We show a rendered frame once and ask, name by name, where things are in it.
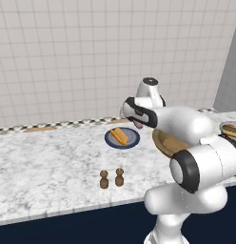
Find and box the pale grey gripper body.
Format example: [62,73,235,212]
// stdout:
[132,117,146,131]

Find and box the orange hot dog bun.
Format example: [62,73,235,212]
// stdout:
[109,127,129,146]
[223,123,236,139]

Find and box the wooden bowl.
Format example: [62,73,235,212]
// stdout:
[151,128,190,159]

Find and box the tan bun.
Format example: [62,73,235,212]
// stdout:
[162,135,189,153]

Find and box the brown wooden shaker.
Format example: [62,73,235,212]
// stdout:
[114,167,125,188]
[99,170,109,190]

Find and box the dark blue counter cabinet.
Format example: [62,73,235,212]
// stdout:
[0,184,236,244]

